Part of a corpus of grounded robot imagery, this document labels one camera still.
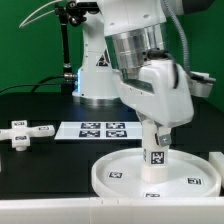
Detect white front rail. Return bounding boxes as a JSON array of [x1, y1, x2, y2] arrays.
[[0, 197, 224, 224]]

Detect white cross-shaped table base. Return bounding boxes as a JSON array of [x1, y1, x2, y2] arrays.
[[0, 120, 55, 152]]

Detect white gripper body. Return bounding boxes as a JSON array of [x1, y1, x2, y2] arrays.
[[113, 60, 194, 127]]

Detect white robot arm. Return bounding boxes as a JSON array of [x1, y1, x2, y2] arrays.
[[78, 0, 215, 147]]

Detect white round table top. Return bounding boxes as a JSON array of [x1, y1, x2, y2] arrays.
[[91, 148, 221, 198]]

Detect white marker tag sheet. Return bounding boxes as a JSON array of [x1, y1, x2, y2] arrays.
[[55, 122, 142, 140]]

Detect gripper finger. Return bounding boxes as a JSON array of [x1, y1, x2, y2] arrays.
[[156, 124, 171, 147]]

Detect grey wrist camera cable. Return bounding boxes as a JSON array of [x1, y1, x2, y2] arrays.
[[161, 0, 217, 84]]

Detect black cable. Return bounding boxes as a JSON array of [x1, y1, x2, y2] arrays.
[[0, 75, 68, 95]]

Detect white cables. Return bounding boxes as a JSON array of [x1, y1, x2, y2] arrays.
[[18, 0, 64, 29]]

